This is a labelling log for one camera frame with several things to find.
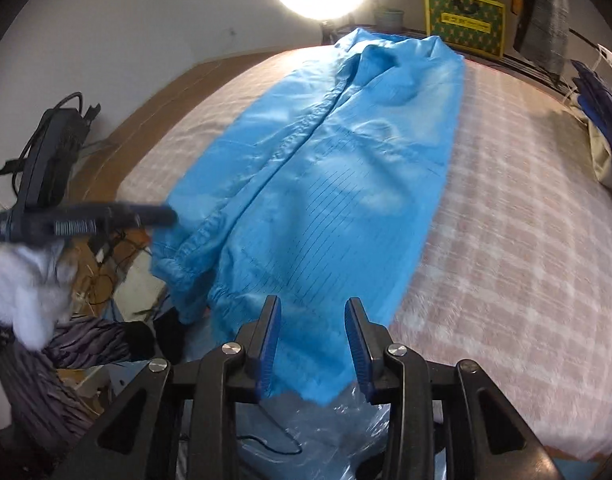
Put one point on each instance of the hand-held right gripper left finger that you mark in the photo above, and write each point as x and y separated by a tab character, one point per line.
270	350

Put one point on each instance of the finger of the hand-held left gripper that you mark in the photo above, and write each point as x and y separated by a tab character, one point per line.
146	215

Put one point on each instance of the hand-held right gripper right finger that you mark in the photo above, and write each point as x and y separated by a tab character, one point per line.
358	355

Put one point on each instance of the blue striped work coat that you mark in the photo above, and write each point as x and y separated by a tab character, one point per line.
311	185

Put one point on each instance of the dark blue clothes pile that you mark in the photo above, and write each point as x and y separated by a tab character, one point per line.
603	105

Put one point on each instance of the grey hanging clothes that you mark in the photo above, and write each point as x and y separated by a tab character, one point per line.
548	15

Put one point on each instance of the person's left hand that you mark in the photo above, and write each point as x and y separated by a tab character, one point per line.
31	290

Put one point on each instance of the black fan heater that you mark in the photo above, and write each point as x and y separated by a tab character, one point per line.
51	160

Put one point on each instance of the clear plastic bag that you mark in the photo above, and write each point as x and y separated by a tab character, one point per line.
326	430

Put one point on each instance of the person's striped grey clothing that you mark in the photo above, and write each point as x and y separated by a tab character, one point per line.
61	350

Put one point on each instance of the beige plaid blanket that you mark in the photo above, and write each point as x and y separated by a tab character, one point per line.
511	260

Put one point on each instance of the green plant pot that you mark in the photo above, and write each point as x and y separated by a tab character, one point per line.
388	17

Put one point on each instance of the yellow green patterned box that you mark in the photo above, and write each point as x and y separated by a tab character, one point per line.
466	22

